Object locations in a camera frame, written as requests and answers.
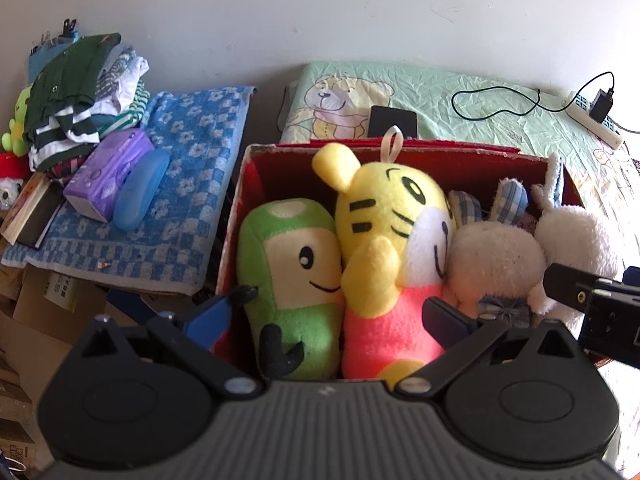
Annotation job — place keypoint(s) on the blue glasses case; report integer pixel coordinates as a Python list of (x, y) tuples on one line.
[(140, 190)]

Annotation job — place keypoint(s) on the white rabbit plush blue bow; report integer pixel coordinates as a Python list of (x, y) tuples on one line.
[(575, 240)]

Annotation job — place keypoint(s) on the pile of folded clothes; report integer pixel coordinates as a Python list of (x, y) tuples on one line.
[(75, 95)]

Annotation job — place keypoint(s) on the bear printed bed sheet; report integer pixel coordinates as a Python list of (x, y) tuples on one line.
[(450, 90)]

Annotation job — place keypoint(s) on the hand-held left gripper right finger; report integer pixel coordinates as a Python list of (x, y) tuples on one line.
[(442, 322)]

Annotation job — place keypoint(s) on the yellow tiger plush toy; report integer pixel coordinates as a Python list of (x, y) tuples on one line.
[(385, 210)]

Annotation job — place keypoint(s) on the cream power strip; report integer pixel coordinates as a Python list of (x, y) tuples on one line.
[(612, 135)]

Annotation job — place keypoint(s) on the black charger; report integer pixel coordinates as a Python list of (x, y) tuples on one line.
[(601, 105)]

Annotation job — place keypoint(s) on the small red white plush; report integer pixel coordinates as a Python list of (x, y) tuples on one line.
[(7, 180)]

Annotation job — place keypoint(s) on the black notebook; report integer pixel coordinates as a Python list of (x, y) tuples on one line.
[(42, 215)]

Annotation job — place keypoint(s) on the purple tissue pack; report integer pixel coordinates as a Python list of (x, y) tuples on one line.
[(107, 170)]

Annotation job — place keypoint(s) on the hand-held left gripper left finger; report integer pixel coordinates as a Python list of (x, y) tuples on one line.
[(210, 317)]

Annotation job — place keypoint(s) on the green plush toy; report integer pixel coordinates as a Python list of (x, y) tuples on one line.
[(285, 270)]

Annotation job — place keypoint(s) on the green frog plush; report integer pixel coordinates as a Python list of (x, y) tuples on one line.
[(17, 120)]

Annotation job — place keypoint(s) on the brown cardboard box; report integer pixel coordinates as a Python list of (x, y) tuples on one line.
[(60, 300), (25, 385)]

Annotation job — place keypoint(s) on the black phone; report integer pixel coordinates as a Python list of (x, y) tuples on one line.
[(392, 122)]

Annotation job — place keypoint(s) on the red cardboard box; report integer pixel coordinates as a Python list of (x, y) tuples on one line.
[(280, 170)]

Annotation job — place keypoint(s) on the white rabbit plush grey bow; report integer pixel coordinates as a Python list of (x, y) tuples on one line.
[(495, 260)]

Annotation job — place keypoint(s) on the blue floral towel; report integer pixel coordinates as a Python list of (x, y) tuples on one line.
[(200, 160)]

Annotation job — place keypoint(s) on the black clothes clip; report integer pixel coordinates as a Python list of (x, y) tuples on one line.
[(70, 29)]

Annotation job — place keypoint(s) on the picture cover book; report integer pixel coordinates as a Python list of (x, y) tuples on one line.
[(22, 205)]

